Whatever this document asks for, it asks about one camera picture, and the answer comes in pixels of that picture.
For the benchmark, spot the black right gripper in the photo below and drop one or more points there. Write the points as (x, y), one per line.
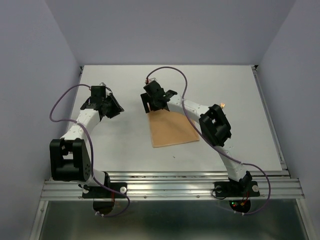
(145, 99)

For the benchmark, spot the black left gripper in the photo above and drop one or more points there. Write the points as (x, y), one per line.
(117, 108)

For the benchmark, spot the peach cloth napkin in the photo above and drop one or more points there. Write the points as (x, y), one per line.
(170, 128)

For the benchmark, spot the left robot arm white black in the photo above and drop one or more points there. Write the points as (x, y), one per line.
(72, 155)

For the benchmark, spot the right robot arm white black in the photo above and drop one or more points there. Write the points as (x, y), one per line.
(214, 126)

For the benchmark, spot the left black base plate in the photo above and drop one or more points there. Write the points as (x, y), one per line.
(98, 192)

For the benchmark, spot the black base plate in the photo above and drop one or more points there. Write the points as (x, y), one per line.
(228, 189)
(98, 192)

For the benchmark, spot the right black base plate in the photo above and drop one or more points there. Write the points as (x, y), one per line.
(228, 189)

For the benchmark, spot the aluminium rail frame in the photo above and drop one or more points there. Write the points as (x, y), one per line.
(178, 205)

